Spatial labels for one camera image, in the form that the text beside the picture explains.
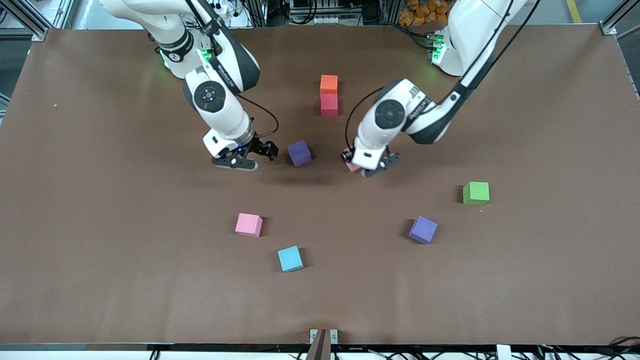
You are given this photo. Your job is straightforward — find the pink foam cube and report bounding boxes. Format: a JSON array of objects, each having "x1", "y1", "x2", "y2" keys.
[
  {"x1": 235, "y1": 213, "x2": 263, "y2": 238},
  {"x1": 344, "y1": 149, "x2": 363, "y2": 174}
]

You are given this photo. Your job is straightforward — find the purple foam cube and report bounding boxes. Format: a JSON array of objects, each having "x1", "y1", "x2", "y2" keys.
[
  {"x1": 408, "y1": 216, "x2": 439, "y2": 245},
  {"x1": 287, "y1": 140, "x2": 313, "y2": 168}
]

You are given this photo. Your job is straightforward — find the red foam cube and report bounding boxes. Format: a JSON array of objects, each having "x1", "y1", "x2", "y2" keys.
[{"x1": 320, "y1": 93, "x2": 339, "y2": 118}]

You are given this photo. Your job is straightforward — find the green foam cube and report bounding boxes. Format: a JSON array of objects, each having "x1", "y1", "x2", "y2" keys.
[{"x1": 462, "y1": 181, "x2": 490, "y2": 206}]

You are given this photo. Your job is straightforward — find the light blue foam cube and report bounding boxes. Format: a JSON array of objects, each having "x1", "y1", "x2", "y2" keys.
[{"x1": 277, "y1": 245, "x2": 304, "y2": 273}]

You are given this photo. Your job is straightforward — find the white power strip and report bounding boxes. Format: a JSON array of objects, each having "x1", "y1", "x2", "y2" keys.
[{"x1": 202, "y1": 0, "x2": 251, "y2": 28}]

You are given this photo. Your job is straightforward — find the dark equipment rack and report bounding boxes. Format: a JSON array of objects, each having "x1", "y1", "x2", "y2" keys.
[{"x1": 250, "y1": 0, "x2": 401, "y2": 27}]

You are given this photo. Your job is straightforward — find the orange objects pile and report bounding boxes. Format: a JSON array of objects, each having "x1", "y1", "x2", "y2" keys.
[{"x1": 398, "y1": 0, "x2": 449, "y2": 27}]

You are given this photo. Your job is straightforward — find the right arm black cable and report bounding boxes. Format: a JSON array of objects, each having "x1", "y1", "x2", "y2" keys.
[{"x1": 184, "y1": 0, "x2": 280, "y2": 138}]

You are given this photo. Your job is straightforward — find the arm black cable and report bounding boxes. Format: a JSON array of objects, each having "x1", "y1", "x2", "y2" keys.
[
  {"x1": 184, "y1": 0, "x2": 280, "y2": 138},
  {"x1": 345, "y1": 0, "x2": 543, "y2": 148}
]

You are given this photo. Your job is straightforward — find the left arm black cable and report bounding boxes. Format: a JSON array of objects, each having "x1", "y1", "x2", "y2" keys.
[{"x1": 345, "y1": 0, "x2": 543, "y2": 148}]

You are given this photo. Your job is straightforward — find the grey metal mount bracket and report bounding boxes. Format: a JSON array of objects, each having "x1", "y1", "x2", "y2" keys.
[{"x1": 309, "y1": 328, "x2": 340, "y2": 345}]

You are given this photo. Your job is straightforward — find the brown camera mount post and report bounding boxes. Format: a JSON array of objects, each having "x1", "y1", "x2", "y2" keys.
[{"x1": 306, "y1": 328, "x2": 332, "y2": 360}]

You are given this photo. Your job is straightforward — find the aluminium frame profile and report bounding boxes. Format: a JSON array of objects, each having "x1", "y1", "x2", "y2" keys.
[
  {"x1": 0, "y1": 0, "x2": 76, "y2": 42},
  {"x1": 599, "y1": 0, "x2": 640, "y2": 101}
]

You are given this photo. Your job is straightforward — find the black cable bundle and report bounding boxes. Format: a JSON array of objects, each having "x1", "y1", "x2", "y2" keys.
[{"x1": 537, "y1": 336, "x2": 640, "y2": 360}]

